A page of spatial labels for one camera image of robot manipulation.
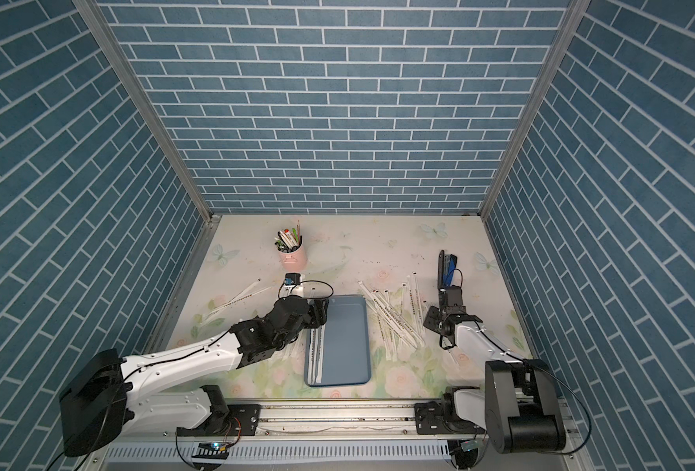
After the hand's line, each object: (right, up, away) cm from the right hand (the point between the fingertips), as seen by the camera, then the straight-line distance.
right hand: (436, 320), depth 92 cm
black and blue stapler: (+6, +17, +10) cm, 20 cm away
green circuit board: (-61, -27, -20) cm, 70 cm away
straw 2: (-36, -8, -8) cm, 38 cm away
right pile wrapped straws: (-10, 0, -1) cm, 10 cm away
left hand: (-33, +7, -11) cm, 36 cm away
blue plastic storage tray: (-28, -5, -6) cm, 29 cm away
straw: (-38, -8, -8) cm, 40 cm away
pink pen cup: (-46, +19, +6) cm, 50 cm away
